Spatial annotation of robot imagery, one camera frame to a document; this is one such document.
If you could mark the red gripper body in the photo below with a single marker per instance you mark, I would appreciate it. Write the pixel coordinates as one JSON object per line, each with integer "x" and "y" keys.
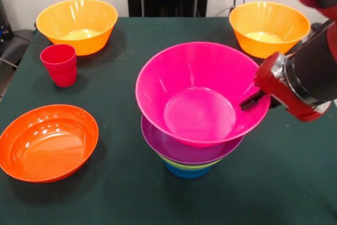
{"x": 279, "y": 90}

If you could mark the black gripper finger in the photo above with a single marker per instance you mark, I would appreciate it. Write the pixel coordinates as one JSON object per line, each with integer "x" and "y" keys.
{"x": 250, "y": 102}
{"x": 275, "y": 103}

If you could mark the pink large bowl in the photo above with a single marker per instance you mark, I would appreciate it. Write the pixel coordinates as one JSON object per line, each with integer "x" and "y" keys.
{"x": 184, "y": 77}

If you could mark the purple bowl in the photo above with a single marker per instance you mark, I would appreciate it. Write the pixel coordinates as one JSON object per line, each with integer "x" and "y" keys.
{"x": 171, "y": 151}

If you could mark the blue bowl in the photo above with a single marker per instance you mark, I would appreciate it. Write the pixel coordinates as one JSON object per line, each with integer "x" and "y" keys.
{"x": 187, "y": 172}

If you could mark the large green bowl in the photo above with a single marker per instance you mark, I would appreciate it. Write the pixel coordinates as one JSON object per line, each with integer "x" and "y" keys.
{"x": 171, "y": 163}

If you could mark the orange shallow bowl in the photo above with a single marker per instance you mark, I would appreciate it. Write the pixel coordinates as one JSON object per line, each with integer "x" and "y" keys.
{"x": 47, "y": 146}

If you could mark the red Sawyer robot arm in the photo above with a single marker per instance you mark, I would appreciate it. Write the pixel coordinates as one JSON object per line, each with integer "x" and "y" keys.
{"x": 316, "y": 64}

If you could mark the yellow-orange large bowl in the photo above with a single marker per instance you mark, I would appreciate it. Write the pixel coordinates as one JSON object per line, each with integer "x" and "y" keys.
{"x": 79, "y": 43}
{"x": 271, "y": 48}

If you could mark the dark green tablecloth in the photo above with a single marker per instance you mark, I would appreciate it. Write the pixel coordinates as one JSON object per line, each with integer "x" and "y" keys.
{"x": 118, "y": 204}

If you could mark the red cup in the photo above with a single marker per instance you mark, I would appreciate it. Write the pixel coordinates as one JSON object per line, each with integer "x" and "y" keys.
{"x": 61, "y": 72}

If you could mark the grey office chair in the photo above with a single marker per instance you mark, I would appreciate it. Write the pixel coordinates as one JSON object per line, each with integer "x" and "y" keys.
{"x": 18, "y": 46}

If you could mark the black computer equipment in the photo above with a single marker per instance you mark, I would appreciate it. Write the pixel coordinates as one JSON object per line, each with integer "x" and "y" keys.
{"x": 5, "y": 24}

